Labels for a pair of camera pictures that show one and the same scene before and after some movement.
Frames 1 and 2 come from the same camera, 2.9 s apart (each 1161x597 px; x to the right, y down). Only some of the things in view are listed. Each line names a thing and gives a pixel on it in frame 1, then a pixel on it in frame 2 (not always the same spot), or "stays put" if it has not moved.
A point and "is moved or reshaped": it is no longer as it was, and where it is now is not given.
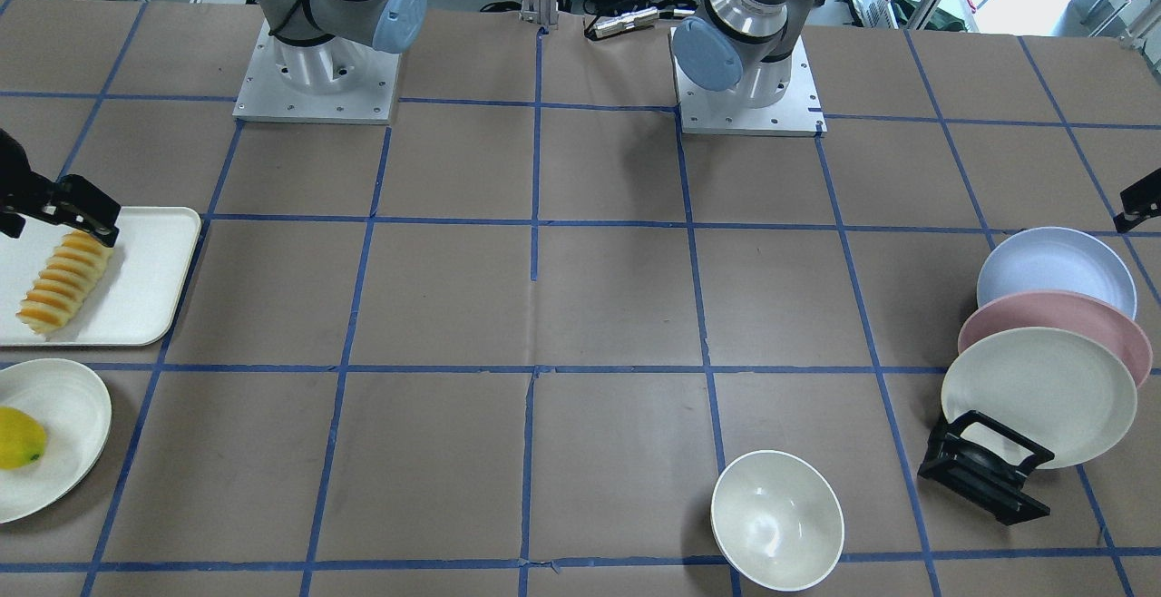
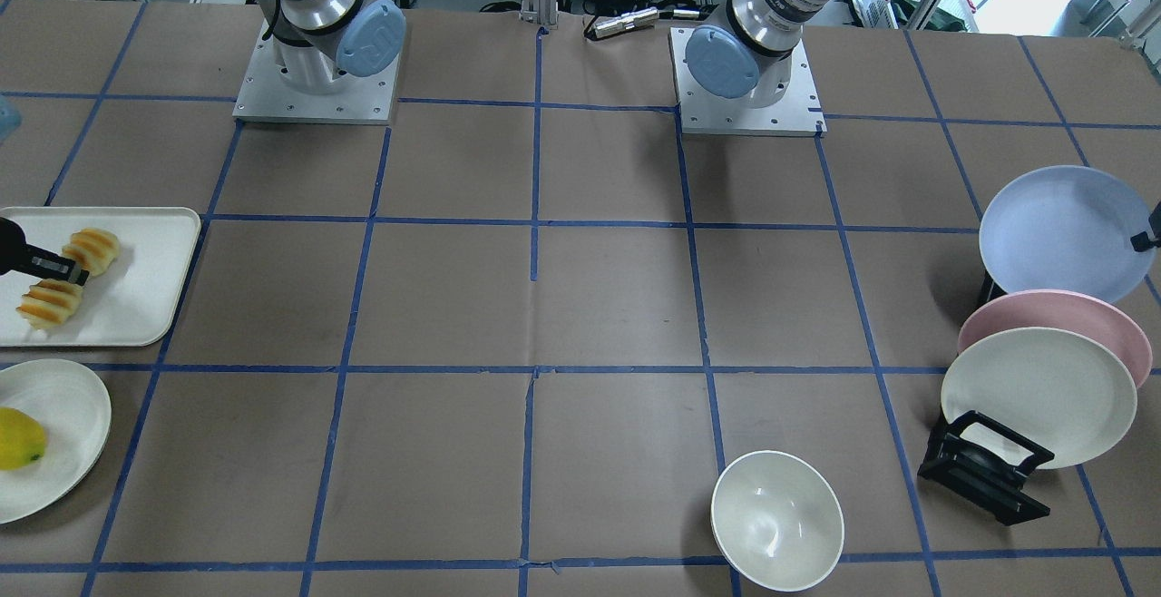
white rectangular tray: [133, 299] stays put
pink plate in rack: [1079, 315] stays put
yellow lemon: [22, 439] stays put
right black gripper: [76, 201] -> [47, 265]
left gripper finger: [1140, 200] -> [1141, 241]
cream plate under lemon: [74, 408] stays put
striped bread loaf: [70, 277] stays put
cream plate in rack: [1058, 388] stays put
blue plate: [1057, 259] is moved or reshaped
